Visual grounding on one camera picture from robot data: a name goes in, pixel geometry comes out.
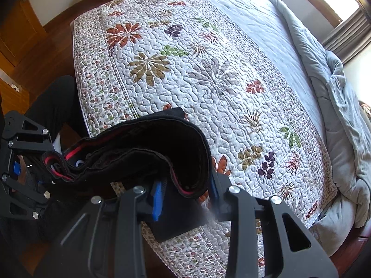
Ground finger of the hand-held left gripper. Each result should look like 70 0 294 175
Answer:
1 110 56 155
0 162 55 220

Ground wooden door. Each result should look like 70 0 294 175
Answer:
0 0 48 68

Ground person's leg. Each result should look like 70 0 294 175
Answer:
25 75 87 158

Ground grey duvet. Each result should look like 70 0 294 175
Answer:
265 0 371 250

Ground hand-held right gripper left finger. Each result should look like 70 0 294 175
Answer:
35 180 167 278

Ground grey bed sheet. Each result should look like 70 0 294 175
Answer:
191 0 328 134

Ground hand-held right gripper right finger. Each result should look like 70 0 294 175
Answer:
209 171 339 278

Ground floral quilted blanket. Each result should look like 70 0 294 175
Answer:
71 0 338 278

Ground grey curtain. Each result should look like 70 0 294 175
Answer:
321 7 371 64

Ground black pants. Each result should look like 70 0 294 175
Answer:
38 107 221 242

